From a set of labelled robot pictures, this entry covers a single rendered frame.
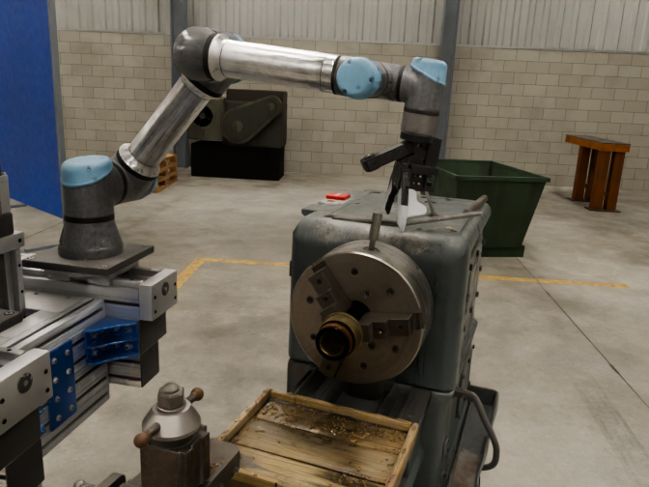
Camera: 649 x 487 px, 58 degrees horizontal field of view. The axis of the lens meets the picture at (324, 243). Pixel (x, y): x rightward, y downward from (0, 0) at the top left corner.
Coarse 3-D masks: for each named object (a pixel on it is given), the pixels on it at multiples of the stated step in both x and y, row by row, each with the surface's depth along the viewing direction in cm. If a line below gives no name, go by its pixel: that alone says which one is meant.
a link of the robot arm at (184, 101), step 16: (224, 32) 133; (208, 64) 131; (192, 80) 134; (224, 80) 135; (240, 80) 141; (176, 96) 138; (192, 96) 138; (208, 96) 137; (160, 112) 141; (176, 112) 140; (192, 112) 141; (144, 128) 144; (160, 128) 142; (176, 128) 142; (128, 144) 150; (144, 144) 144; (160, 144) 144; (112, 160) 147; (128, 160) 146; (144, 160) 147; (160, 160) 149; (128, 176) 147; (144, 176) 148; (128, 192) 148; (144, 192) 155
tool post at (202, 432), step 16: (208, 432) 83; (144, 448) 80; (160, 448) 79; (176, 448) 79; (192, 448) 79; (208, 448) 83; (144, 464) 80; (160, 464) 79; (176, 464) 78; (192, 464) 80; (208, 464) 84; (144, 480) 81; (160, 480) 80; (176, 480) 79; (192, 480) 80
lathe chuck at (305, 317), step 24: (312, 264) 135; (336, 264) 130; (360, 264) 128; (384, 264) 126; (408, 264) 132; (312, 288) 134; (360, 288) 130; (384, 288) 127; (408, 288) 126; (312, 312) 135; (408, 312) 127; (312, 336) 137; (408, 336) 128; (312, 360) 138; (360, 360) 134; (384, 360) 131; (408, 360) 129; (360, 384) 135
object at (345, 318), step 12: (336, 312) 124; (324, 324) 122; (336, 324) 119; (348, 324) 120; (324, 336) 123; (336, 336) 127; (348, 336) 118; (360, 336) 123; (324, 348) 122; (336, 348) 124; (348, 348) 118; (336, 360) 119
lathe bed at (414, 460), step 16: (304, 384) 147; (320, 384) 152; (336, 384) 147; (336, 400) 145; (352, 400) 145; (368, 400) 145; (384, 400) 141; (400, 400) 145; (416, 400) 141; (400, 416) 134; (416, 416) 134; (416, 448) 144; (416, 464) 143
